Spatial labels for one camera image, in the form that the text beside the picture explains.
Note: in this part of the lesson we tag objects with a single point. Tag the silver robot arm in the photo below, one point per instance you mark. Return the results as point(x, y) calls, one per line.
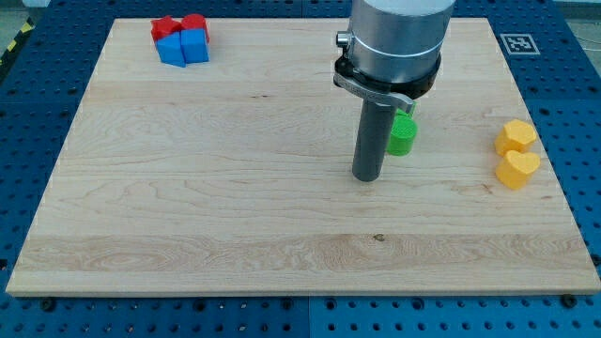
point(391, 49)

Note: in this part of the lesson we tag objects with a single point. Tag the light wooden board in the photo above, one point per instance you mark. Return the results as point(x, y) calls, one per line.
point(233, 178)

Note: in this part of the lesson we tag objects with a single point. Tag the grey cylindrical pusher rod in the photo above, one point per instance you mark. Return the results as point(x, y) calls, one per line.
point(372, 140)

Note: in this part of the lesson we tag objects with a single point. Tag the green cylinder block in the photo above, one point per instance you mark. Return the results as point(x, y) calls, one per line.
point(403, 134)

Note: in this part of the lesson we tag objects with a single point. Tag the green block behind rod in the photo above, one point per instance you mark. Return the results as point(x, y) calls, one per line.
point(406, 112)

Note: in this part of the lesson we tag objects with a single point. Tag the blue cube block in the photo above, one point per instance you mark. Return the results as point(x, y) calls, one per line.
point(194, 45)

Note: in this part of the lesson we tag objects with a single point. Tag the blue pentagon block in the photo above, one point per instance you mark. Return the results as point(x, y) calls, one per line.
point(169, 50)

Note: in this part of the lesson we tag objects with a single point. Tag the red cylinder block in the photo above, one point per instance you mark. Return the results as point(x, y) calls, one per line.
point(195, 21)

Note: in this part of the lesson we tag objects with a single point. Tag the red star block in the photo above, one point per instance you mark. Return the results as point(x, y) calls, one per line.
point(164, 27)

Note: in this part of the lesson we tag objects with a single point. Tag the yellow heart block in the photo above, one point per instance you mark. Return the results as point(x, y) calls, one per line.
point(516, 169)

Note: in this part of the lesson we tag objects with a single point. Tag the yellow hexagon block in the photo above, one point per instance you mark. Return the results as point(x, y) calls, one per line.
point(515, 135)

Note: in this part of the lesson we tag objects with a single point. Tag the white fiducial marker tag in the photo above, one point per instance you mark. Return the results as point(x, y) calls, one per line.
point(519, 44)

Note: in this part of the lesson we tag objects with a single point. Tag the yellow black hazard tape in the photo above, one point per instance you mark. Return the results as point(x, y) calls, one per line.
point(17, 43)

